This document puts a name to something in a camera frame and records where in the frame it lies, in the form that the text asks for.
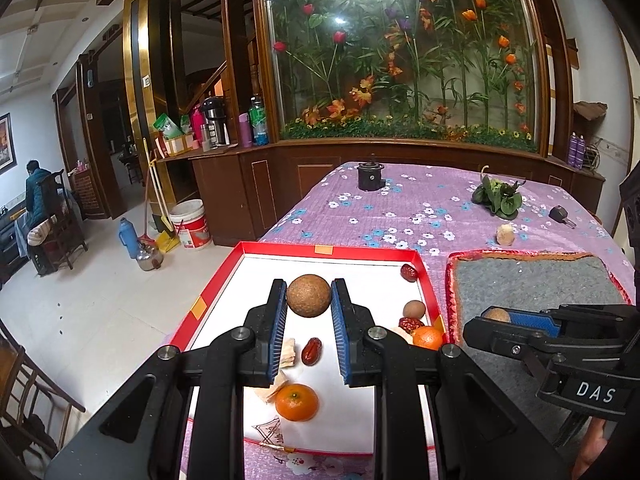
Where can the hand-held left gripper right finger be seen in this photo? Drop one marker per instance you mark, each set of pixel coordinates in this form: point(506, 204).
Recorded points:
point(342, 340)

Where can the brown wooden cabinet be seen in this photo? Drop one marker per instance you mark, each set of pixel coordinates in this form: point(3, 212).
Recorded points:
point(280, 185)

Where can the purple floral tablecloth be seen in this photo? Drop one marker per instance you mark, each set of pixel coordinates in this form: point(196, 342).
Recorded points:
point(400, 210)

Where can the purple spray can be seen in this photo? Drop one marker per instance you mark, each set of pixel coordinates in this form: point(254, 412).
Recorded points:
point(580, 151)
point(572, 150)

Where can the green snack bag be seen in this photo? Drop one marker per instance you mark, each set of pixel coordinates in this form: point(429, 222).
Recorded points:
point(167, 126)

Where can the black thermos jug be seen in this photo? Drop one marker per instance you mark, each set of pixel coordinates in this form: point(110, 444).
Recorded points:
point(216, 122)

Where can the white plastic bucket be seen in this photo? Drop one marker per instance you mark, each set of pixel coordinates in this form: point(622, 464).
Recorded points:
point(189, 225)

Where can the silver cup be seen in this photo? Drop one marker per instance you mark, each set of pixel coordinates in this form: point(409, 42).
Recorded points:
point(205, 138)

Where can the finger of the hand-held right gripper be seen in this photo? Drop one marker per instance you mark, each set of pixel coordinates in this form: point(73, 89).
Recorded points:
point(537, 322)
point(500, 340)

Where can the green plastic bottle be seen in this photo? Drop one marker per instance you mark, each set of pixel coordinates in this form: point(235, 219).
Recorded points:
point(258, 122)

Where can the brown round fruit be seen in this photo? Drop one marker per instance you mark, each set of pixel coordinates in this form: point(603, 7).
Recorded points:
point(309, 295)

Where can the cardboard box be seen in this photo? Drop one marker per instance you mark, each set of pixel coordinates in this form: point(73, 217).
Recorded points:
point(177, 144)

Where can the small black device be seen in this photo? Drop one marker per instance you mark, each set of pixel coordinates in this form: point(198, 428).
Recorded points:
point(560, 215)

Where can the small tan round nut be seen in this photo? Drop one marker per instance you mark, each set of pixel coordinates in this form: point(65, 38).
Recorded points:
point(497, 316)

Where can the wooden wall shelf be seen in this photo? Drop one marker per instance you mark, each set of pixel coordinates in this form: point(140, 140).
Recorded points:
point(590, 110)

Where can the beige lumpy ball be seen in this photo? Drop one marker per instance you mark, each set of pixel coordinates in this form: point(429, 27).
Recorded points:
point(506, 235)

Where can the grey felt mat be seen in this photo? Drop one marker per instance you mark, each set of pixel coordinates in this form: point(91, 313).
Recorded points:
point(525, 280)

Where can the small wooden side cabinet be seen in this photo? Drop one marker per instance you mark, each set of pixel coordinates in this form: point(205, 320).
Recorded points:
point(82, 192)

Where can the yellow broom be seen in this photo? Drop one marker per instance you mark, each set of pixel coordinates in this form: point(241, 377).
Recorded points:
point(169, 232)

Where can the beige cloth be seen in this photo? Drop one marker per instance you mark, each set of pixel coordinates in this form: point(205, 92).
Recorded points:
point(41, 232)

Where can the green leafy plant ornament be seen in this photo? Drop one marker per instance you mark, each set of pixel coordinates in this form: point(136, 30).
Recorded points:
point(497, 199)

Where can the person's right hand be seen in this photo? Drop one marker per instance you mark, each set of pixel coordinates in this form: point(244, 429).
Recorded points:
point(590, 447)

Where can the tan egg-shaped fruit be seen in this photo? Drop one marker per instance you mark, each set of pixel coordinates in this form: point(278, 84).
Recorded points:
point(414, 309)

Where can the pink bottle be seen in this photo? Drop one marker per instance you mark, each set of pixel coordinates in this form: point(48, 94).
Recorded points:
point(197, 122)

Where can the red date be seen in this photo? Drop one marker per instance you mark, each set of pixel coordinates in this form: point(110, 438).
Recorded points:
point(410, 324)
point(311, 352)
point(409, 273)

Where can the blue thermos flask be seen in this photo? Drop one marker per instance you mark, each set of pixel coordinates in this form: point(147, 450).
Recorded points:
point(129, 237)

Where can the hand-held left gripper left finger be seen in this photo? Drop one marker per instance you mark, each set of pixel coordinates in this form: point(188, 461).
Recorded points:
point(277, 340)

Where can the beige food piece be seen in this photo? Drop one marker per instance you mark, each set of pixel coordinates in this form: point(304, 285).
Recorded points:
point(274, 389)
point(287, 352)

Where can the black cylinder device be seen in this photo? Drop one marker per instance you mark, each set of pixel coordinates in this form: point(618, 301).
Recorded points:
point(370, 177)

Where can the dark wooden chair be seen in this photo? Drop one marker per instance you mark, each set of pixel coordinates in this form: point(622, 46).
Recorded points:
point(62, 240)

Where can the purple bottle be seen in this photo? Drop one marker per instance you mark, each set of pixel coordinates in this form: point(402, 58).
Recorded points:
point(245, 131)

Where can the glass artificial flower display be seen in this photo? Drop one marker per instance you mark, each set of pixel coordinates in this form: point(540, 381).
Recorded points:
point(400, 60)

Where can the framed wall picture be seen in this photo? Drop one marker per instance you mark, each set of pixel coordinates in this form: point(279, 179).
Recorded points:
point(5, 142)

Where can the steel kettle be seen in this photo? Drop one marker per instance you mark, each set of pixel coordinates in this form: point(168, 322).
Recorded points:
point(149, 257)

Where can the gold pillar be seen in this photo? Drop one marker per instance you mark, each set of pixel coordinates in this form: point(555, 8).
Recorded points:
point(147, 85)

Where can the orange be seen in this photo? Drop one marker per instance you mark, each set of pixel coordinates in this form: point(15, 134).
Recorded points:
point(296, 401)
point(428, 338)

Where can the red tray box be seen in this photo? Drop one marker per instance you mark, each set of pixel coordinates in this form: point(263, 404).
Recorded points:
point(250, 285)

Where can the wall light switch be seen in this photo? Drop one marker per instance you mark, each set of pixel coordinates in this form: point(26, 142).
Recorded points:
point(146, 81)

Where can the brown wooden chair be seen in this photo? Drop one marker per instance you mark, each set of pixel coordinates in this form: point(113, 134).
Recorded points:
point(30, 390)

